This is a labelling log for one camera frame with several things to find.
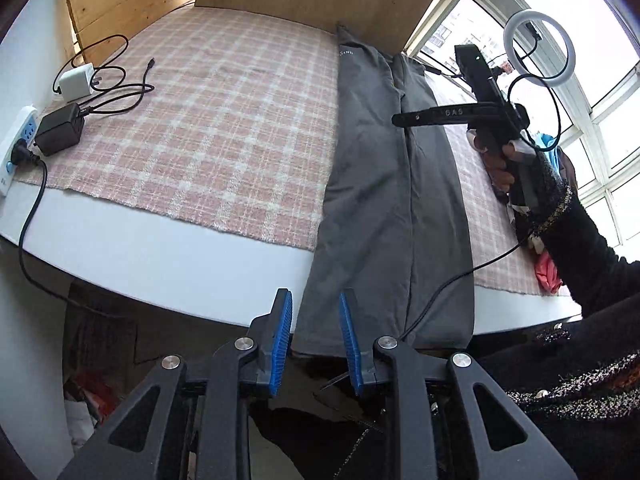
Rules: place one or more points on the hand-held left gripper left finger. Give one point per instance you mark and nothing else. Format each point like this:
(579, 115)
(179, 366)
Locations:
(282, 340)

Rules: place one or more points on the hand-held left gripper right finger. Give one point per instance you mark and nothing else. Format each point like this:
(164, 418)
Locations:
(350, 345)

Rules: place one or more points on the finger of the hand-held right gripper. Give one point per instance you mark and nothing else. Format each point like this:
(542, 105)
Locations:
(440, 115)

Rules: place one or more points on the grey trousers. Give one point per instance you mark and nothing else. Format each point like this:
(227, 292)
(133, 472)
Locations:
(375, 200)

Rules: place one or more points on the person's right forearm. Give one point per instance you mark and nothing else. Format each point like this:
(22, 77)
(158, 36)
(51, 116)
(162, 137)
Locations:
(590, 260)

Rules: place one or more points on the person's right hand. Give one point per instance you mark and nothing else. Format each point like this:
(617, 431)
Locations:
(545, 185)

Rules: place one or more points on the black phone clamp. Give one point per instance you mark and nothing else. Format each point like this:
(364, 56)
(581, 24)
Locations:
(534, 31)

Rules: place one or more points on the white framed window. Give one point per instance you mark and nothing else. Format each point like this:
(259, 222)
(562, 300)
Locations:
(617, 125)

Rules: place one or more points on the white garment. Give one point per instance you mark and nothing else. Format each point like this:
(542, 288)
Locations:
(530, 240)

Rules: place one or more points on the coral pink garment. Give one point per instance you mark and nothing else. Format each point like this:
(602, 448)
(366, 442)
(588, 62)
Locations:
(547, 272)

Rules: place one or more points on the red and white bag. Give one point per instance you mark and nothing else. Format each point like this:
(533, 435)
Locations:
(92, 400)

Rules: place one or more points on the pink plaid tablecloth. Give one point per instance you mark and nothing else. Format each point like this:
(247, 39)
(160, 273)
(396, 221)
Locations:
(210, 125)

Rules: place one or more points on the black power adapter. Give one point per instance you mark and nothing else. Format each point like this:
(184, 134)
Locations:
(60, 130)

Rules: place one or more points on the white power strip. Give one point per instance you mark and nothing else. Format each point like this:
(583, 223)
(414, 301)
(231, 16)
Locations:
(15, 150)

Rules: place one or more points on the pine wood board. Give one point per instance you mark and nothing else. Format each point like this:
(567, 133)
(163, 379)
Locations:
(125, 0)

